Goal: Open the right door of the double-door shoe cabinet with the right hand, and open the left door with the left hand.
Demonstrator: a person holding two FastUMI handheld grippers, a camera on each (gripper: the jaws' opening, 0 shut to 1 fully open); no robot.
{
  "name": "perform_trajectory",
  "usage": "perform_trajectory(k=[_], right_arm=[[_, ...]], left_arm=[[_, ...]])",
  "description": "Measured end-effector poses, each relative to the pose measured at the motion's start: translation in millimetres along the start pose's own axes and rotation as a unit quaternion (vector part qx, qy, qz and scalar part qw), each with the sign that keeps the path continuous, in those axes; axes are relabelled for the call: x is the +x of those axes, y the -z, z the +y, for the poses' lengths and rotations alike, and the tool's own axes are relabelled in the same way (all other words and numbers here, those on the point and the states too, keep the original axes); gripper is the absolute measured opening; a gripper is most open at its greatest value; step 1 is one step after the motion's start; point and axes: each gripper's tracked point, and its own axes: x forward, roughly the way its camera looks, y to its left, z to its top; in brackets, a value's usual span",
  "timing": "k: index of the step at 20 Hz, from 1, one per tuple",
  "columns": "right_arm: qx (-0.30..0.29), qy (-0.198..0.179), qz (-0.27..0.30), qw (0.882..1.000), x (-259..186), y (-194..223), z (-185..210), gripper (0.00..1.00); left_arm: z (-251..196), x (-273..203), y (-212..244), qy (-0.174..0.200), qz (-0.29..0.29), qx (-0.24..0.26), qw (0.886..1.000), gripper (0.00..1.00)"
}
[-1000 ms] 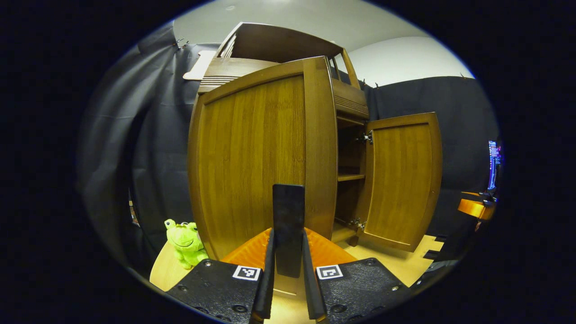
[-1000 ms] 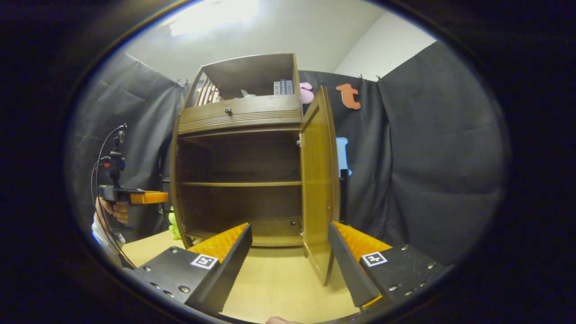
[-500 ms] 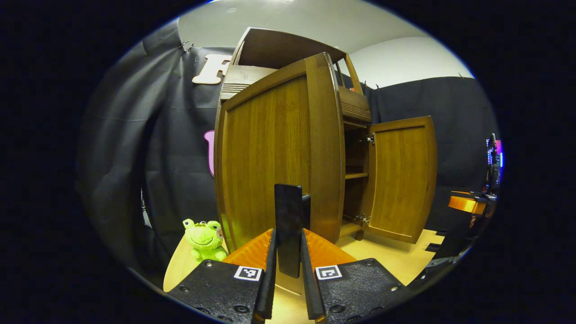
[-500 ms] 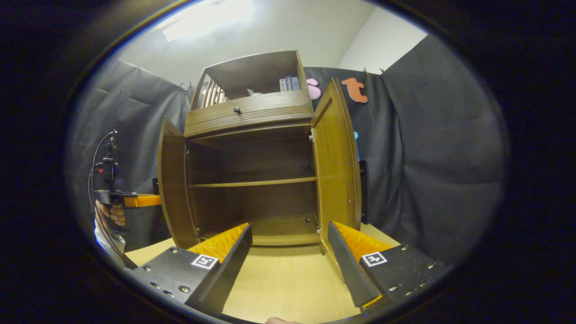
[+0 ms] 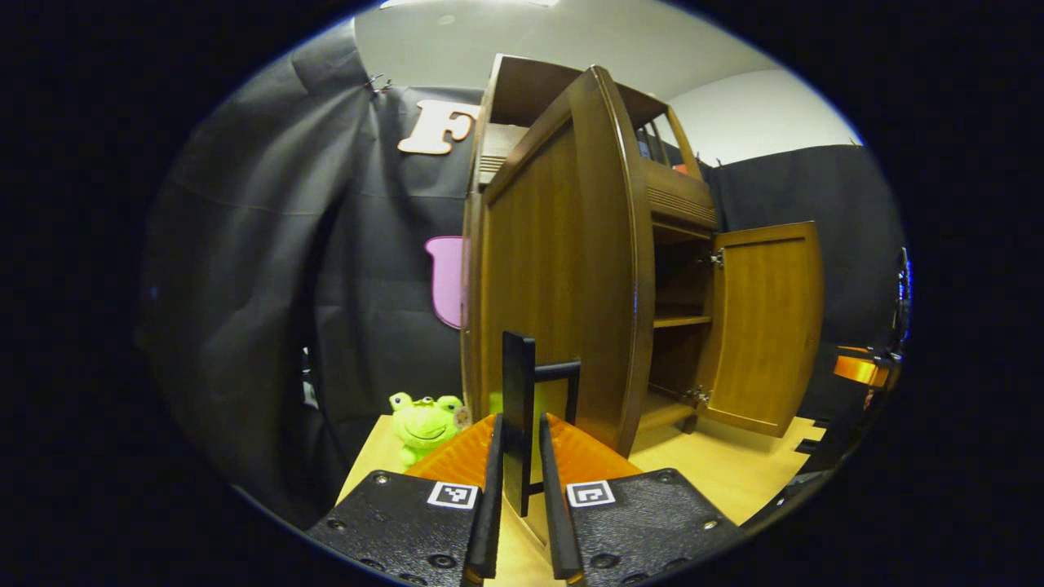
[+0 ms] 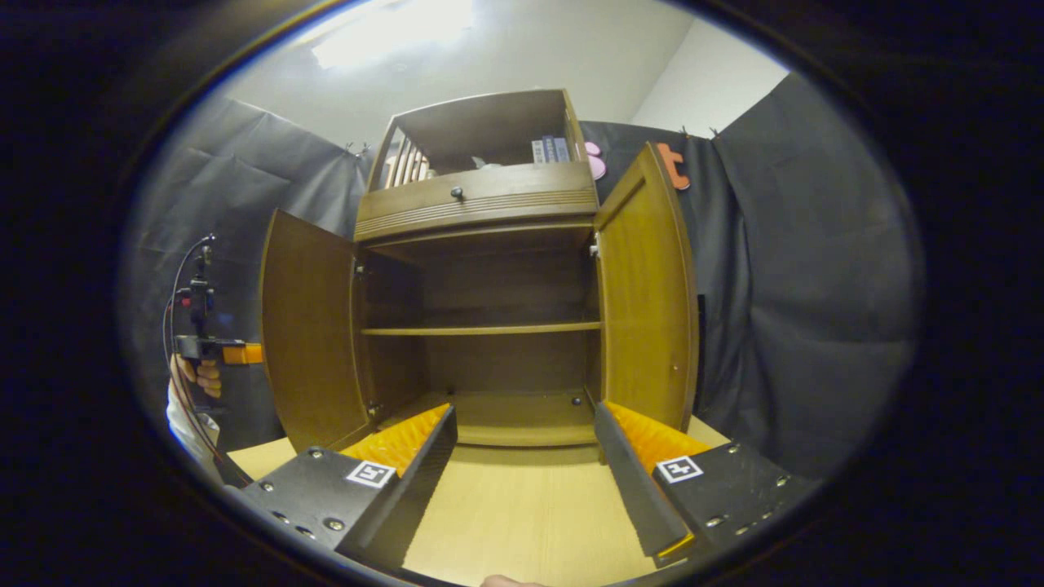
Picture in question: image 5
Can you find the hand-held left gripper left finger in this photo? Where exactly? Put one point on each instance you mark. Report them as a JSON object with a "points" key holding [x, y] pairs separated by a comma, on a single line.
{"points": [[489, 522]]}

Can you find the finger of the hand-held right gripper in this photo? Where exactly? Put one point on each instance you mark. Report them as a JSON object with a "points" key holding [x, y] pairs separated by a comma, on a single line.
{"points": [[860, 368]]}

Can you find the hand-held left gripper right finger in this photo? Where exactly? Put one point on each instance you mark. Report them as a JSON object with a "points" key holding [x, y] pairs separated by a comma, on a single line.
{"points": [[559, 530]]}

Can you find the wooden cabinet door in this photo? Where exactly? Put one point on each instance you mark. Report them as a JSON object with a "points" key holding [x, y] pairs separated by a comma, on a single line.
{"points": [[555, 244], [767, 326]]}

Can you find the wooden double-door shoe cabinet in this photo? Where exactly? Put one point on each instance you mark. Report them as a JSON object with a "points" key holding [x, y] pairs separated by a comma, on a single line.
{"points": [[530, 86]]}

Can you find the metal door hinge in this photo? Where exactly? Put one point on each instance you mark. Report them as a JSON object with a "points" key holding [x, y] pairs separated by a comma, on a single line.
{"points": [[717, 259], [697, 395]]}

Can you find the green frog plush toy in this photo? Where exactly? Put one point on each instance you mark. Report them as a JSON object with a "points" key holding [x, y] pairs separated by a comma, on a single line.
{"points": [[424, 424]]}

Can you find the wooden inner shelf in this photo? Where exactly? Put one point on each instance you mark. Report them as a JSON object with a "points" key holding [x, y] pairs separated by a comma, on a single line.
{"points": [[681, 321]]}

